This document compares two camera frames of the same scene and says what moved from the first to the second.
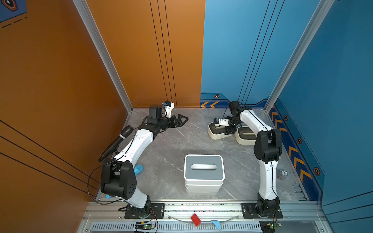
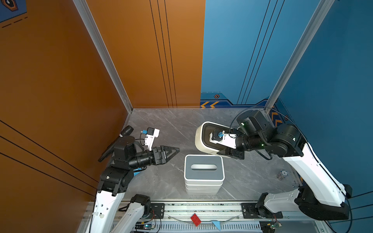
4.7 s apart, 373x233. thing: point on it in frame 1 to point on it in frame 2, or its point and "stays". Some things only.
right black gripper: [229, 130] to [232, 152]
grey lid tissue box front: [191, 191] stays
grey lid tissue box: [204, 168] stays
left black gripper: [178, 119] to [169, 150]
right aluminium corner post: [320, 13] stays
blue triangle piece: [217, 224] stays
